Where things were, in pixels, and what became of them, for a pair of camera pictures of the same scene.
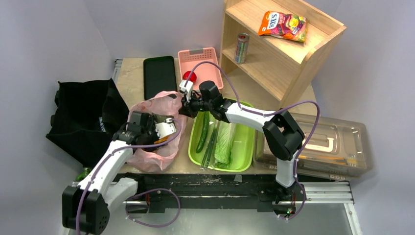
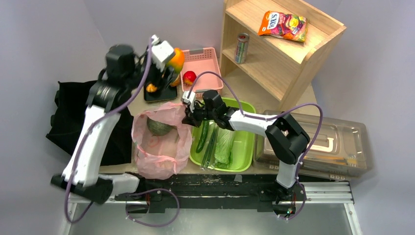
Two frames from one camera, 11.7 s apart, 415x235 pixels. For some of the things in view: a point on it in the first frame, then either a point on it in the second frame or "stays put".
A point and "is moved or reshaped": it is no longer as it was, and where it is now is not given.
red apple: [193, 77] stays put
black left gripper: [151, 124] to [164, 77]
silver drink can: [241, 48] stays put
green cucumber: [203, 133] stays put
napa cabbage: [223, 157] stays put
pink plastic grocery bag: [168, 104] is moved or reshaped
